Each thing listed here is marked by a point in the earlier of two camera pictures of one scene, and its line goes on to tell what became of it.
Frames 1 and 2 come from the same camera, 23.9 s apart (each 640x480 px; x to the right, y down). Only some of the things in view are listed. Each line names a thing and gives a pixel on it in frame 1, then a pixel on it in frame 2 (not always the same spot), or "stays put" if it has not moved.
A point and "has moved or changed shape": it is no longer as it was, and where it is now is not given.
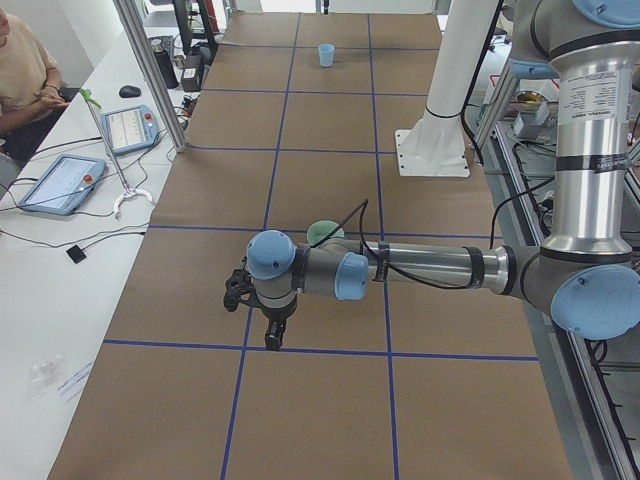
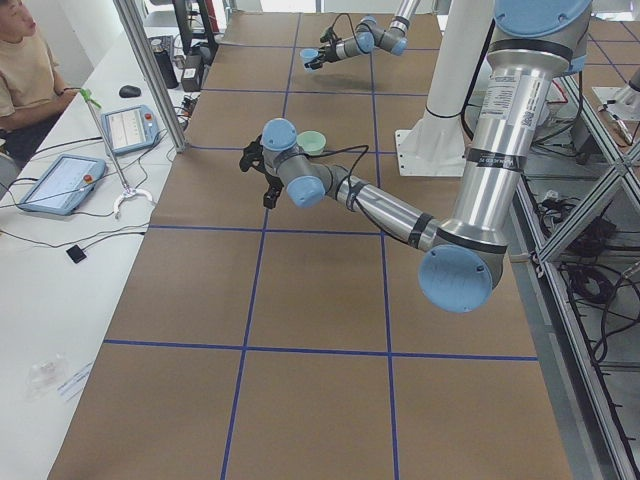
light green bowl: (319, 229) -> (311, 141)
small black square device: (76, 254) stays put
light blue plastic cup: (326, 54) has moved or changed shape
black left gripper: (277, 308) -> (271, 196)
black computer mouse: (129, 91) stays put
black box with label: (191, 74) stays put
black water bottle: (164, 63) stays put
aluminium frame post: (151, 73) stays put
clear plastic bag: (45, 375) stays put
